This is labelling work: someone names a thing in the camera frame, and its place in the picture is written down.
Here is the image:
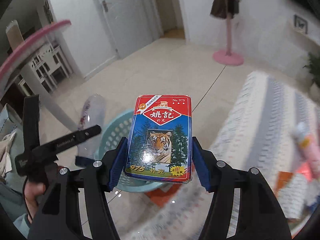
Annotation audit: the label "dark wall hanging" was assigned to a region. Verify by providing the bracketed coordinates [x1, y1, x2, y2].
[42, 0, 54, 24]

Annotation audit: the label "green potted plant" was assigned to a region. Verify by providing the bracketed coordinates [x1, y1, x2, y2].
[302, 51, 320, 98]

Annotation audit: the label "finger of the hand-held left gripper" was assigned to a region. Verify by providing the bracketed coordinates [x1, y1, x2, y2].
[75, 156, 95, 167]

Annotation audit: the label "brown hanging bag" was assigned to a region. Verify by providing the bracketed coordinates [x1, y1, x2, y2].
[209, 0, 229, 20]

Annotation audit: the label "dark hanging bag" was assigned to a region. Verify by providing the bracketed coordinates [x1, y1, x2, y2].
[226, 0, 241, 18]

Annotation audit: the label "small picture frame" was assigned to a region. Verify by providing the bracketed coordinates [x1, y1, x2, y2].
[293, 14, 308, 34]

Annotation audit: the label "playing card box tiger print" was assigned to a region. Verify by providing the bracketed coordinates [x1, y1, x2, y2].
[124, 95, 193, 184]

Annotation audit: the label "white door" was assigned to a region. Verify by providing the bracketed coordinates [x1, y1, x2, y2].
[87, 0, 164, 59]

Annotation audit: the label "light blue plastic basket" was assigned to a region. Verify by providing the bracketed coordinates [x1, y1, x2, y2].
[96, 109, 175, 193]

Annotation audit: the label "beige cloth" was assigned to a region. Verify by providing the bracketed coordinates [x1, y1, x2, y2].
[0, 132, 18, 178]

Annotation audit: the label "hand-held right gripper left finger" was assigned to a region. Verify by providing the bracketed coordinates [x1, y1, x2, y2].
[27, 136, 129, 240]

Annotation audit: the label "light blue cushion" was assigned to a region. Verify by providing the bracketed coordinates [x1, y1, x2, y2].
[0, 104, 23, 135]

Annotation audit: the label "clear plastic bottle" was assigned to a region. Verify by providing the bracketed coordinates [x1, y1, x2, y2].
[76, 94, 107, 159]

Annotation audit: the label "white wall shelf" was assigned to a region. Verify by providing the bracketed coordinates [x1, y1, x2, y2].
[287, 22, 320, 57]

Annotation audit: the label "beige cardboard tube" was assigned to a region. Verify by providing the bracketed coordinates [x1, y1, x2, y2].
[5, 20, 25, 53]

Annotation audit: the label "pink rimmed glass table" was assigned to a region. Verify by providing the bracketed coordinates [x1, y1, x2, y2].
[0, 19, 80, 132]

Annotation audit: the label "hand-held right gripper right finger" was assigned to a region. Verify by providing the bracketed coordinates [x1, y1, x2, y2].
[191, 137, 293, 240]

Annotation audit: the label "white wooden chair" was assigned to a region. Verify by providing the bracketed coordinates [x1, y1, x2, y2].
[27, 42, 73, 93]

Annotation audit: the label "pink white bottle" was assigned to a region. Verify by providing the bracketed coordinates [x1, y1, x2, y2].
[292, 122, 320, 180]

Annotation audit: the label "pink coat rack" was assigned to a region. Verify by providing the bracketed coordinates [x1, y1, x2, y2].
[212, 0, 244, 66]

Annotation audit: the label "person's left hand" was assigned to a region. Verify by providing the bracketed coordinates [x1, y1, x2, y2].
[22, 181, 47, 220]

